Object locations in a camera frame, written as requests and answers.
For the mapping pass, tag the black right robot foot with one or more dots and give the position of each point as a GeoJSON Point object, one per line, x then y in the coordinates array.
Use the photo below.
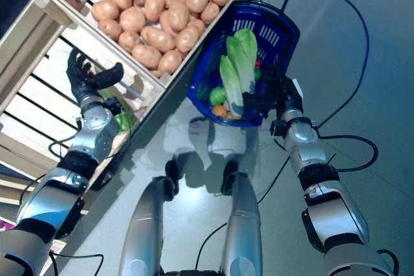
{"type": "Point", "coordinates": [230, 168]}

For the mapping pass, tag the silver robot leg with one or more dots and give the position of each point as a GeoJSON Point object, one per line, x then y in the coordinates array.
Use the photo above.
{"type": "Point", "coordinates": [242, 224]}
{"type": "Point", "coordinates": [142, 224]}

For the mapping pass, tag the wooden cabbage crate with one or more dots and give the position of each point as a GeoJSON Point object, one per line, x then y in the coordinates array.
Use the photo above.
{"type": "Point", "coordinates": [42, 95]}

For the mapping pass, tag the small green pepper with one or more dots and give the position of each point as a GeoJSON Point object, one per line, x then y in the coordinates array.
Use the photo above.
{"type": "Point", "coordinates": [257, 75]}

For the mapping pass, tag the silver right robot leg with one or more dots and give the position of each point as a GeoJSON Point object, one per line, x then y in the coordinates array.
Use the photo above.
{"type": "Point", "coordinates": [242, 224]}

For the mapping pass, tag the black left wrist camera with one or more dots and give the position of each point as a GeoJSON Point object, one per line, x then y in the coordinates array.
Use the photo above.
{"type": "Point", "coordinates": [113, 106]}

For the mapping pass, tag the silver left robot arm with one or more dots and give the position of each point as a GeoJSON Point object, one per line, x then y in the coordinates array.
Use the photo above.
{"type": "Point", "coordinates": [93, 124]}

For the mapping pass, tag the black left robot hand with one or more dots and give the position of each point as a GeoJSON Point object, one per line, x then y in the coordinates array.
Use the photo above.
{"type": "Point", "coordinates": [84, 79]}

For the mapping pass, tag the silver left robot leg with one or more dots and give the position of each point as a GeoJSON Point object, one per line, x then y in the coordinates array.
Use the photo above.
{"type": "Point", "coordinates": [142, 224]}

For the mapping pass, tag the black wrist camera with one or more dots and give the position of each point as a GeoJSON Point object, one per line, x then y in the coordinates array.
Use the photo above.
{"type": "Point", "coordinates": [277, 129]}
{"type": "Point", "coordinates": [113, 106]}

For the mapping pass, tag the black left robot foot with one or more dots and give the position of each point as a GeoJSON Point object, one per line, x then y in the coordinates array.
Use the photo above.
{"type": "Point", "coordinates": [171, 167]}

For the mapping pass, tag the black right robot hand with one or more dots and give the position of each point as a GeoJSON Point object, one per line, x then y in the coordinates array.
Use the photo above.
{"type": "Point", "coordinates": [275, 95]}

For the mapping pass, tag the small orange vegetable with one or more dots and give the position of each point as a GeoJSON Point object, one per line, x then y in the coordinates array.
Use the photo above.
{"type": "Point", "coordinates": [220, 111]}

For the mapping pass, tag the red chili pepper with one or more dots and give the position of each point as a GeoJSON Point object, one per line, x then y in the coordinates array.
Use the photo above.
{"type": "Point", "coordinates": [258, 64]}

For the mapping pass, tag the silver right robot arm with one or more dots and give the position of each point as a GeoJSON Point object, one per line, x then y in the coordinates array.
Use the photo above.
{"type": "Point", "coordinates": [304, 137]}

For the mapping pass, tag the black robot foot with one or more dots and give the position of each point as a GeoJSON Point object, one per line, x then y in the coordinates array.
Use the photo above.
{"type": "Point", "coordinates": [230, 168]}
{"type": "Point", "coordinates": [171, 167]}

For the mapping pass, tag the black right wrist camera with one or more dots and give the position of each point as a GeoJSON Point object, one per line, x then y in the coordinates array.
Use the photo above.
{"type": "Point", "coordinates": [277, 129]}

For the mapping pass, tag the blue plastic shopping basket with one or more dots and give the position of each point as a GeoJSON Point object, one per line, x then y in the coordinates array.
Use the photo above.
{"type": "Point", "coordinates": [275, 30]}

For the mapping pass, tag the round green vegetable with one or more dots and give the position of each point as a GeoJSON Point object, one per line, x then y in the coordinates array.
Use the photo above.
{"type": "Point", "coordinates": [217, 96]}

